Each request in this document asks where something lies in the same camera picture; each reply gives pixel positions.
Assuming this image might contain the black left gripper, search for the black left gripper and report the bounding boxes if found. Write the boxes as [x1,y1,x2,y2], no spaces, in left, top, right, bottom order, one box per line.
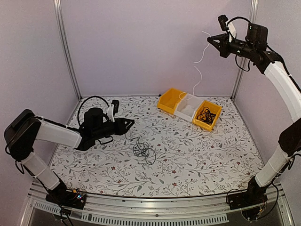
[93,118,135,141]

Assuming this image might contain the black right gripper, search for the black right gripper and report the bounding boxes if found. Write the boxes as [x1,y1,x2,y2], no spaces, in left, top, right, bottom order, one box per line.
[208,32,256,59]

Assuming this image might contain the black cable pile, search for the black cable pile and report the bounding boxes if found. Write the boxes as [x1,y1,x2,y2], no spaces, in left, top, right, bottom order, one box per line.
[124,134,157,165]

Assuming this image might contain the thin white cable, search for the thin white cable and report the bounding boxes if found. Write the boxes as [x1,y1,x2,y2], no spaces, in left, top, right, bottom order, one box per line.
[178,31,212,101]

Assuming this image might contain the thin black cable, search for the thin black cable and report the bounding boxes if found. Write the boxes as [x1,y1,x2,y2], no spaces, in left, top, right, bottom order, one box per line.
[198,110,216,125]
[197,106,217,123]

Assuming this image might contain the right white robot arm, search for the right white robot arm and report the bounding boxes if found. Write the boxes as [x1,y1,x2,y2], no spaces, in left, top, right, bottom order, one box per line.
[207,34,301,188]

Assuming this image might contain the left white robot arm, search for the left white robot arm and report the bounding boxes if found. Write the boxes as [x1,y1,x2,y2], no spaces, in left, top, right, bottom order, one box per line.
[4,108,135,204]

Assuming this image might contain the left yellow plastic bin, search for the left yellow plastic bin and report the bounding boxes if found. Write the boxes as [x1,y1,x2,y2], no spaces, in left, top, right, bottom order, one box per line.
[157,88,187,114]

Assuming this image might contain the yellow plastic bin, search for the yellow plastic bin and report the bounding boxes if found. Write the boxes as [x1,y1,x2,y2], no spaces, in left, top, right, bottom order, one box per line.
[192,100,222,131]
[157,88,187,114]

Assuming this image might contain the white translucent plastic bin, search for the white translucent plastic bin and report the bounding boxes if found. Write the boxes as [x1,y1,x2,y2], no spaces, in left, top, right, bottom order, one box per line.
[174,92,204,122]

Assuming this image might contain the right yellow plastic bin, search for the right yellow plastic bin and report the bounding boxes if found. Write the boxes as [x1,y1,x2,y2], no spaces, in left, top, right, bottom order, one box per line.
[192,100,222,131]

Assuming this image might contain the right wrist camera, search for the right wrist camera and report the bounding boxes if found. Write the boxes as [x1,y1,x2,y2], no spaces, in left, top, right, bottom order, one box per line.
[218,15,237,42]

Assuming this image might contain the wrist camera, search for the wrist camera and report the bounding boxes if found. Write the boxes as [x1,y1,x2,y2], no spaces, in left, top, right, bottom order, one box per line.
[107,100,119,122]
[218,15,237,42]

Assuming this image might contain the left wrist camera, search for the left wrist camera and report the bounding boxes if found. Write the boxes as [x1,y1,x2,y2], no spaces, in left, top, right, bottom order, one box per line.
[107,100,119,122]

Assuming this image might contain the right arm black hose cable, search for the right arm black hose cable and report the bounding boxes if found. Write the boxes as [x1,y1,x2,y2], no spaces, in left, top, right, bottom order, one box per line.
[226,16,252,26]

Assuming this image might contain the arm black hose cable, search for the arm black hose cable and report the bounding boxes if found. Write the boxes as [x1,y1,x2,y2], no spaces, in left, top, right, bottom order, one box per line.
[226,16,252,26]
[77,95,110,125]

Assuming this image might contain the right aluminium frame post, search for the right aluminium frame post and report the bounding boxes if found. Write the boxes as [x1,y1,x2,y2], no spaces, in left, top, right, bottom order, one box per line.
[231,0,259,102]

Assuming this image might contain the aluminium frame post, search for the aluminium frame post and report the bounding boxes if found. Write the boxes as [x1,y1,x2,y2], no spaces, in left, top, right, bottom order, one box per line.
[53,0,82,100]
[231,0,259,102]

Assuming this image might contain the left arm black hose cable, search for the left arm black hose cable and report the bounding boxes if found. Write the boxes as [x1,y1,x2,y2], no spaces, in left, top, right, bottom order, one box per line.
[77,95,110,125]

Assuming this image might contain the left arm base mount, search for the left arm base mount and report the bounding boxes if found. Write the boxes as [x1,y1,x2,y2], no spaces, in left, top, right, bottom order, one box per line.
[46,188,87,210]

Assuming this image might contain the aluminium front rail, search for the aluminium front rail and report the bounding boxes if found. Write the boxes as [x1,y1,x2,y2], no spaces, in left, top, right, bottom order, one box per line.
[20,182,294,226]

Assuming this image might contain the left aluminium frame post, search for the left aluminium frame post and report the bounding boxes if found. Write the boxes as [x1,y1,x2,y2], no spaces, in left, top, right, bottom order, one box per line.
[53,0,82,100]

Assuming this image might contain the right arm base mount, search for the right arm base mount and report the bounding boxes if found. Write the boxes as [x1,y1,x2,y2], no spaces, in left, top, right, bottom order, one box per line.
[226,185,268,221]

